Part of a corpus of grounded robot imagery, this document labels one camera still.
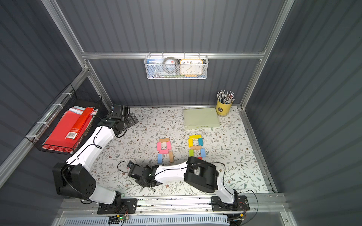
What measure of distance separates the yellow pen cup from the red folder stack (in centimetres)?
82

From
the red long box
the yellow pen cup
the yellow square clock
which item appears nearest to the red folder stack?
the red long box

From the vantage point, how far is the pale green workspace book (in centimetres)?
108

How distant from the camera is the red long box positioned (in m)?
0.69

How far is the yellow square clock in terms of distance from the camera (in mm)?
892

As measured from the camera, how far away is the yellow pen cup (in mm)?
1015

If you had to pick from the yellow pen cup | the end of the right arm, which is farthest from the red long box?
the yellow pen cup

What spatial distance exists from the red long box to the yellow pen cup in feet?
2.72
